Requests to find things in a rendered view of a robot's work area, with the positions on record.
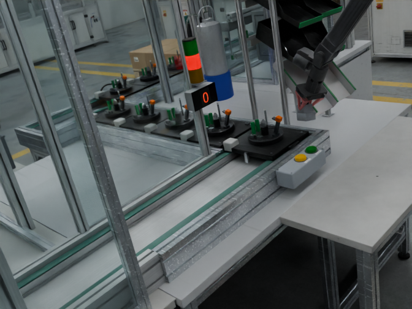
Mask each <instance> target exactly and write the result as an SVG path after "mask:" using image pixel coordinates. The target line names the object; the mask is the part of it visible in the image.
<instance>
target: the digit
mask: <svg viewBox="0 0 412 309"><path fill-rule="evenodd" d="M199 92H200V98H201V102H202V106H205V105H207V104H209V103H211V98H210V92H209V88H208V87H206V88H204V89H202V90H200V91H199Z"/></svg>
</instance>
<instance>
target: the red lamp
mask: <svg viewBox="0 0 412 309"><path fill-rule="evenodd" d="M185 58H186V64H187V68H188V70H195V69H199V68H201V63H200V56H199V53H198V54H196V55H193V56H185Z"/></svg>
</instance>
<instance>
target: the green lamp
mask: <svg viewBox="0 0 412 309"><path fill-rule="evenodd" d="M182 44H183V49H184V53H185V56H193V55H196V54H198V53H199V51H198V47H197V41H196V39H195V40H192V41H189V42H182Z"/></svg>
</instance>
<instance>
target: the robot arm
mask: <svg viewBox="0 0 412 309"><path fill-rule="evenodd" d="M372 2H373V0H350V1H349V3H348V4H347V6H346V7H345V9H344V11H343V12H342V13H341V15H340V17H339V18H338V20H337V21H336V23H335V24H334V26H333V27H332V29H331V30H330V32H329V33H328V34H327V35H326V36H325V38H324V39H323V41H322V42H321V43H319V45H318V46H317V48H316V50H315V51H312V50H310V49H308V48H306V47H304V48H301V49H300V50H298V51H297V53H296V55H295V56H294V58H293V60H292V63H293V64H295V65H296V66H297V67H299V68H301V69H302V70H303V71H305V72H307V71H309V70H310V73H309V75H308V78H307V81H306V83H303V84H298V85H297V86H296V96H297V102H298V109H299V110H302V109H303V108H304V106H305V105H306V104H307V103H309V104H311V102H312V100H314V99H316V100H315V101H314V102H313V103H312V104H313V106H314V105H315V104H317V103H318V102H320V101H321V100H323V99H324V97H325V95H324V94H327V90H326V89H325V87H324V86H323V85H322V83H323V81H324V79H325V77H326V74H327V71H328V69H329V65H328V64H329V63H331V62H332V61H333V60H334V58H336V57H337V55H338V54H339V53H340V51H341V50H342V47H343V46H344V44H345V42H346V40H347V38H348V36H349V35H350V34H351V32H352V30H353V29H354V28H355V26H356V25H357V23H358V22H359V20H360V19H361V18H362V16H363V14H364V13H365V12H366V10H367V9H368V7H369V6H370V4H371V3H372ZM300 98H301V101H302V104H301V105H300Z"/></svg>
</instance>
